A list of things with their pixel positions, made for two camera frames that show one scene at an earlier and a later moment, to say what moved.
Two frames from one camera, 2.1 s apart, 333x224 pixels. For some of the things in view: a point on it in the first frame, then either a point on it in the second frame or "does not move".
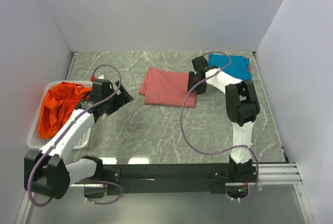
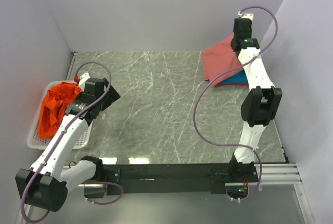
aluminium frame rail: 268,175 does not move
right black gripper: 192,75 → 251,31
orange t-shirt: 58,104 does not move
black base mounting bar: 177,179 does not move
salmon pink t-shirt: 167,88 → 220,58
